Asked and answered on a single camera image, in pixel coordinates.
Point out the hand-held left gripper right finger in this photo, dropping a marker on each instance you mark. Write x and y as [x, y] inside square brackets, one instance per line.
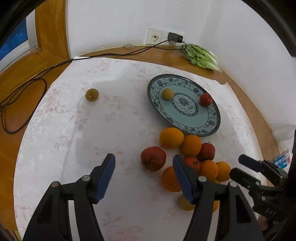
[182, 180]

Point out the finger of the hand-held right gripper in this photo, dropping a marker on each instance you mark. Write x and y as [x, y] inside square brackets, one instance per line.
[249, 162]
[240, 176]

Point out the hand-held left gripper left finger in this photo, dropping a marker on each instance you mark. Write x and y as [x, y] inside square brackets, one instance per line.
[107, 176]

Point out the orange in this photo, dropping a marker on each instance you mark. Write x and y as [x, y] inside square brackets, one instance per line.
[209, 170]
[215, 206]
[170, 179]
[171, 138]
[223, 171]
[191, 145]

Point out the red apple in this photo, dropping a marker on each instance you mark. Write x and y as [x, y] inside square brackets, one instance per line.
[208, 151]
[205, 99]
[193, 163]
[153, 158]

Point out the small yellow-green pear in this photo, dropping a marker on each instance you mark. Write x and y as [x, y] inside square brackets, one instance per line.
[183, 205]
[92, 94]
[167, 93]

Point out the blue patterned ceramic plate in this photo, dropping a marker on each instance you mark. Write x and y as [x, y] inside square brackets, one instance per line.
[192, 115]

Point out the blue white carton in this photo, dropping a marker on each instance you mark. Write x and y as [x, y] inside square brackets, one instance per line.
[282, 161]

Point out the white floral tablecloth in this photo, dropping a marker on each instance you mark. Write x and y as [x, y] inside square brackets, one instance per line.
[69, 139]

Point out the bagged romaine lettuce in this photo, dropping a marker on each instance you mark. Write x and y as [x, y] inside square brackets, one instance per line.
[201, 58]

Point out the small grey block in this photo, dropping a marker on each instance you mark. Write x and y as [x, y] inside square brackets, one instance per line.
[127, 45]

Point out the black charger plug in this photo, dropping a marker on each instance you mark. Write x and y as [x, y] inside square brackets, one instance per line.
[174, 37]

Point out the window glass pane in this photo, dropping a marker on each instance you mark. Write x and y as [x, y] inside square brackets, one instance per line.
[16, 39]

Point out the white power wall socket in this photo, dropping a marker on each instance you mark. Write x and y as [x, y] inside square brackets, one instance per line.
[165, 37]

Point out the white coaxial wall socket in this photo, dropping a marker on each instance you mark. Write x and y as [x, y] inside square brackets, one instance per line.
[153, 36]

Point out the wooden window frame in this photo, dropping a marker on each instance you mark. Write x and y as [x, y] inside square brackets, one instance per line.
[50, 27]

